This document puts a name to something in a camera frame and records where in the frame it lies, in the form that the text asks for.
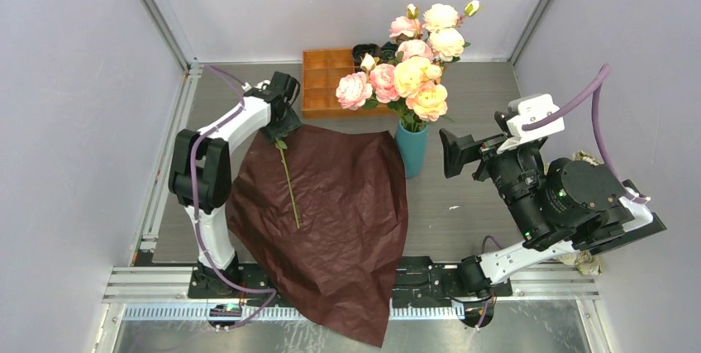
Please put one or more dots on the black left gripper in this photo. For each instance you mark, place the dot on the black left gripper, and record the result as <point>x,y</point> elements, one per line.
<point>291,124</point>

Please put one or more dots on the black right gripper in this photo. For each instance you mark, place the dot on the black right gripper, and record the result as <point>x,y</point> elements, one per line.
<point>456,151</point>

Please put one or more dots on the teal vase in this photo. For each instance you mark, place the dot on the teal vase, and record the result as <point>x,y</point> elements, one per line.
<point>412,146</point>

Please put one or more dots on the peach rose stem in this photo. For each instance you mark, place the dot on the peach rose stem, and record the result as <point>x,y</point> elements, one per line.
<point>423,98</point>
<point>282,147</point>

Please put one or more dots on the cream pink rose stem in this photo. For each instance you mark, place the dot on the cream pink rose stem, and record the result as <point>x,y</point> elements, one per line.
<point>433,34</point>

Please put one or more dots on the red wrapping paper sheet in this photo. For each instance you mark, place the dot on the red wrapping paper sheet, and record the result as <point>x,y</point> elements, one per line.
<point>339,268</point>

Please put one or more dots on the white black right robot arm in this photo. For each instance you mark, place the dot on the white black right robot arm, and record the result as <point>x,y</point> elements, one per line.
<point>565,207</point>

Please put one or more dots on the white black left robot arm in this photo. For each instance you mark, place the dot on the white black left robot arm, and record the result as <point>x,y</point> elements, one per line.
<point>200,171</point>

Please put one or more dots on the orange compartment tray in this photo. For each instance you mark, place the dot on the orange compartment tray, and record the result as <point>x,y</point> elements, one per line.
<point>321,72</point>

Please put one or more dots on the dark rolled sock back right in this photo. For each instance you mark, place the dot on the dark rolled sock back right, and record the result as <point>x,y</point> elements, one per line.
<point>388,51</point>

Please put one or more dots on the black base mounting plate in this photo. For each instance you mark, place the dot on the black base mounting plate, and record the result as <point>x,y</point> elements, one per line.
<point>419,283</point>

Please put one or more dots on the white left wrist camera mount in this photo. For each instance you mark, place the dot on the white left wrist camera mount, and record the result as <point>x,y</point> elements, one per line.
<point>252,89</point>

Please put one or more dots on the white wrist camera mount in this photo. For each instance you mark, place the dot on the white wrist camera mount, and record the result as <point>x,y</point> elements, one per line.
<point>252,89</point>
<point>528,119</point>

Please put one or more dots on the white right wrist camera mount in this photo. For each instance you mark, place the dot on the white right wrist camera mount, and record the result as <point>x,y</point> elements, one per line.
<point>528,119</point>

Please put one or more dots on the aluminium frame rail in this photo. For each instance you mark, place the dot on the aluminium frame rail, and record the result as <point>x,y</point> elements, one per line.
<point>148,284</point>

